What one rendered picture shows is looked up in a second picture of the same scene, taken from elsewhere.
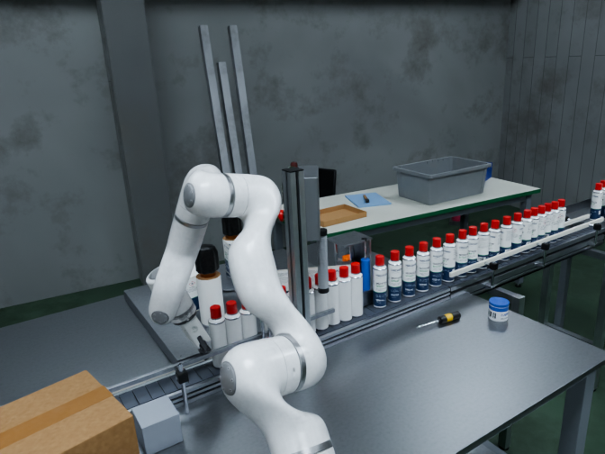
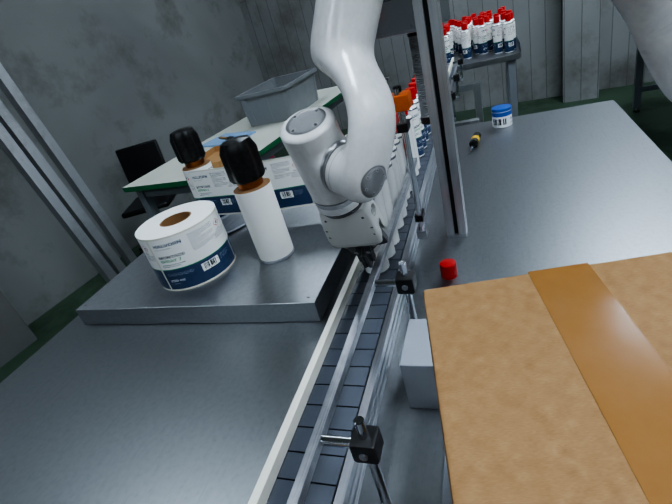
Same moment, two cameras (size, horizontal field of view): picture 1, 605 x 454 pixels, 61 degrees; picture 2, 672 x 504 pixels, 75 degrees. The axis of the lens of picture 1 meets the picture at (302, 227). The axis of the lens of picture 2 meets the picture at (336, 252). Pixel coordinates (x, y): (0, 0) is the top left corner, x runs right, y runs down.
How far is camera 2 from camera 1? 119 cm
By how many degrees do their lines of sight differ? 32
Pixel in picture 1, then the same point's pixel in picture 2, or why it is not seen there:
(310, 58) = (55, 23)
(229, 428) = not seen: hidden behind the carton
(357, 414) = (570, 218)
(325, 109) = (102, 83)
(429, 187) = (286, 100)
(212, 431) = not seen: hidden behind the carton
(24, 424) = (628, 428)
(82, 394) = (542, 303)
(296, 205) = not seen: outside the picture
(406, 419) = (609, 195)
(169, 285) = (382, 102)
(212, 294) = (274, 207)
